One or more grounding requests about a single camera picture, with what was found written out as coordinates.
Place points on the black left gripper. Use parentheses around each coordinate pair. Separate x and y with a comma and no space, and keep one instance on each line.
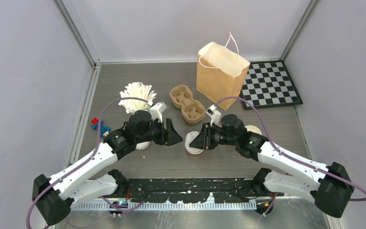
(169,133)

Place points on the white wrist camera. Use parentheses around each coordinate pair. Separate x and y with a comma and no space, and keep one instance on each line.
(156,111)
(214,114)

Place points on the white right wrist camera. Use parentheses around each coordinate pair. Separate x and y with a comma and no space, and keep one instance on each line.
(214,114)

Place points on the white plastic cup lid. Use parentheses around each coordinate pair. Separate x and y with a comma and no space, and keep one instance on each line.
(190,137)

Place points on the stacked paper coffee cups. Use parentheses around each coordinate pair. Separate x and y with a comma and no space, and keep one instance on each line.
(254,129)

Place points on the black white checkerboard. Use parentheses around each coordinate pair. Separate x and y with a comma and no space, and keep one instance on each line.
(269,84)

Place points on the brown cardboard cup carrier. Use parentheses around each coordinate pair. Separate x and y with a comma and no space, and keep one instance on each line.
(192,110)

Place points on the brown paper takeout bag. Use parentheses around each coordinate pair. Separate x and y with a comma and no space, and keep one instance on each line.
(221,72)

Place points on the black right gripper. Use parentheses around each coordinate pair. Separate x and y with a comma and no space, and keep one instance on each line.
(199,141)

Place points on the white paper straw bundle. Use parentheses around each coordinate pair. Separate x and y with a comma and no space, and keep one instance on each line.
(137,90)

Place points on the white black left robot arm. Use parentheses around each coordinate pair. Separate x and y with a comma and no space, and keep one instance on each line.
(56,195)

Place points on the white cup lid stack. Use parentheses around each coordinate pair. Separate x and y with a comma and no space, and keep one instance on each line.
(142,146)

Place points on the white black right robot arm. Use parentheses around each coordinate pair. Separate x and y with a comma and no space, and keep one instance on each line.
(316,182)

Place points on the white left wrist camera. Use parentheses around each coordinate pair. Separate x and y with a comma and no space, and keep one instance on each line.
(156,111)

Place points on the red blue toy car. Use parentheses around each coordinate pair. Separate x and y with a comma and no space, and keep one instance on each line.
(100,127)

